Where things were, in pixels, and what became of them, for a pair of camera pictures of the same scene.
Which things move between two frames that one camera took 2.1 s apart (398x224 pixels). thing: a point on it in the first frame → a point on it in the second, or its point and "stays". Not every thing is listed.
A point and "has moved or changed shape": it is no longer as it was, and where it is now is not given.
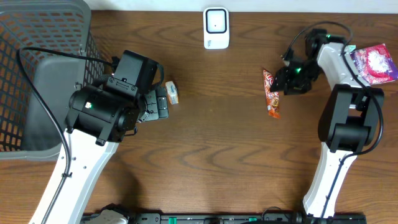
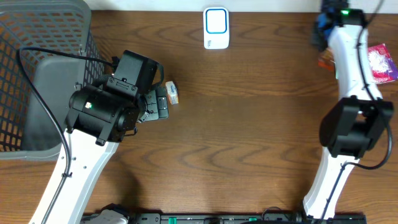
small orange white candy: (172, 92) stays
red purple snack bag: (374, 63) stays
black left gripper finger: (162, 106) stays
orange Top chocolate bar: (272, 97) has moved or changed shape
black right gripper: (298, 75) → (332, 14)
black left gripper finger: (152, 112) stays
